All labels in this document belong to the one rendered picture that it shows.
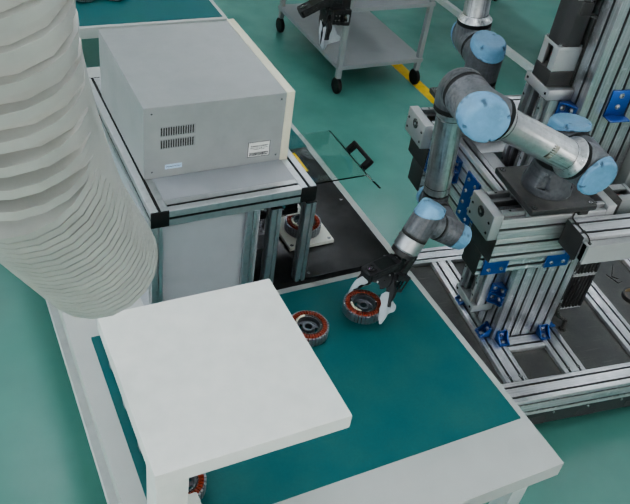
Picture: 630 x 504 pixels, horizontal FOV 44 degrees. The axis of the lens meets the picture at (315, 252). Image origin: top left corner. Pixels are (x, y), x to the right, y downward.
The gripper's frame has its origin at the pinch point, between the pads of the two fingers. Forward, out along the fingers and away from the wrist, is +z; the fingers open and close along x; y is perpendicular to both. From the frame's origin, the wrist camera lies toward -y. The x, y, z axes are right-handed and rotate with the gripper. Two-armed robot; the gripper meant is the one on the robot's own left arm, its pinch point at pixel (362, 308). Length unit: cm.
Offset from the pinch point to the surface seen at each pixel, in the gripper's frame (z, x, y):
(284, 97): -40, 33, -34
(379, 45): -56, 218, 219
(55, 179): -41, -47, -140
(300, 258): -2.1, 19.8, -10.0
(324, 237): -4.9, 30.6, 10.0
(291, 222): -4.2, 37.9, 1.4
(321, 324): 7.1, 1.4, -11.5
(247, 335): -7, -23, -71
